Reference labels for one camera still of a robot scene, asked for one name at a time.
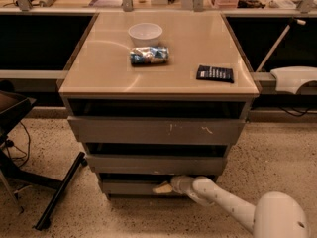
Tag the blue white snack bag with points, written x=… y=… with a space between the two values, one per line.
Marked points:
x=149 y=55

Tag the grey drawer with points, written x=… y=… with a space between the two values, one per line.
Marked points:
x=156 y=131
x=145 y=188
x=154 y=165

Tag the grey drawer cabinet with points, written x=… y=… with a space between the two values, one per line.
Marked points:
x=102 y=82

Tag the grey bottom drawer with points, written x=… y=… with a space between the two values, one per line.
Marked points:
x=145 y=188

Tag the grey top drawer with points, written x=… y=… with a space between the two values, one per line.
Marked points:
x=156 y=131

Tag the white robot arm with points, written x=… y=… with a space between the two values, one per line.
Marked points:
x=276 y=215

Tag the grey middle drawer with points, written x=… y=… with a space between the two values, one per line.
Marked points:
x=154 y=165

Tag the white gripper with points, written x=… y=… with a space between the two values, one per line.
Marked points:
x=179 y=183

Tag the white bowl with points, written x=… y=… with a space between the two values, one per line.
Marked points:
x=145 y=34

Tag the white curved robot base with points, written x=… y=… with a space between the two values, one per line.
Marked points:
x=290 y=79

